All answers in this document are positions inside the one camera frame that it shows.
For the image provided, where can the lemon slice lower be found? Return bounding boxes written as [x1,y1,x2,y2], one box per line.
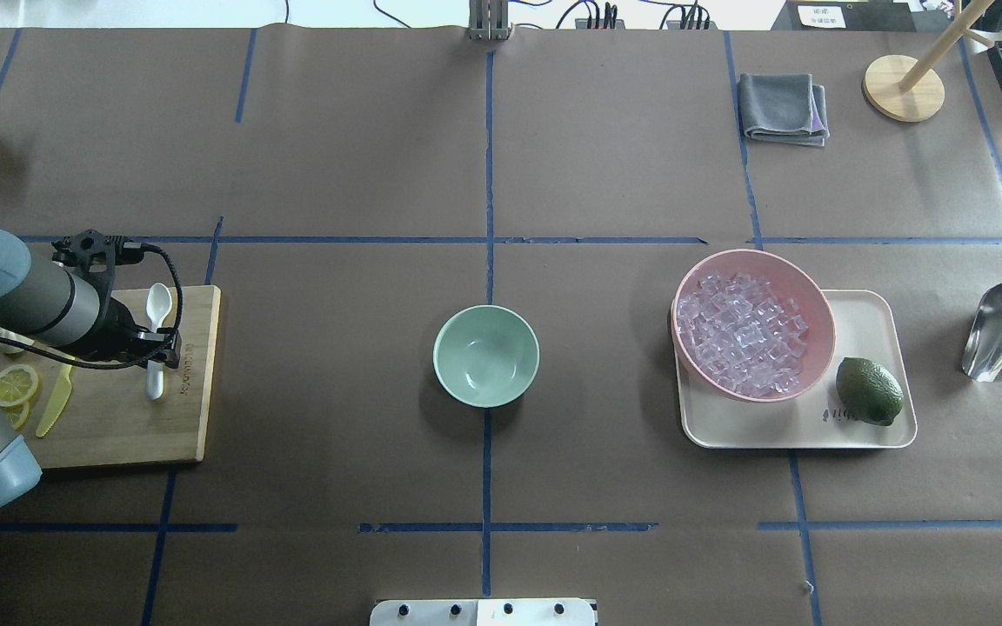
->
[0,401,31,431]

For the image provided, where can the mint green bowl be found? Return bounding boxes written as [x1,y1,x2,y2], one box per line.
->
[432,304,541,408]

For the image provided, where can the pile of clear ice cubes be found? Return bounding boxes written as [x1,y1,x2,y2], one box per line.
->
[673,272,810,399]

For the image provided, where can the folded grey cloth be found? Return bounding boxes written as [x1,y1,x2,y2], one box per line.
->
[737,74,830,147]

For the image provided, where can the yellow plastic knife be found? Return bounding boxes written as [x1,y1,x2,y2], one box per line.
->
[36,364,75,437]

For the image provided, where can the white plastic spoon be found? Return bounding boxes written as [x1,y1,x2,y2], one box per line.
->
[144,283,172,401]

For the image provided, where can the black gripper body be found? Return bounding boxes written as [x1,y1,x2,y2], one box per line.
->
[51,230,183,368]

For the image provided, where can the cream rectangular tray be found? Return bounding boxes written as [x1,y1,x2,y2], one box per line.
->
[676,290,918,450]

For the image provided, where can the bamboo cutting board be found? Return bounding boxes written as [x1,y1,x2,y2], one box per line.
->
[0,285,222,469]

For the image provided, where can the wooden cup stand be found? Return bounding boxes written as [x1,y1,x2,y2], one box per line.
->
[862,1,992,123]

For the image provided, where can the pink bowl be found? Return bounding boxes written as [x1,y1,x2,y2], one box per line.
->
[671,249,836,403]

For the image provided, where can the lemon slice upper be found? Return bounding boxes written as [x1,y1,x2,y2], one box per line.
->
[0,363,40,409]

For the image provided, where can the green lime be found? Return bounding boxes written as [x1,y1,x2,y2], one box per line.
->
[835,356,904,427]

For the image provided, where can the lemon slice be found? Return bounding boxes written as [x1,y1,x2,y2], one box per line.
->
[0,363,40,409]
[0,401,31,431]

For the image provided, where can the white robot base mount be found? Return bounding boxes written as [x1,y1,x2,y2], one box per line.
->
[369,597,599,625]

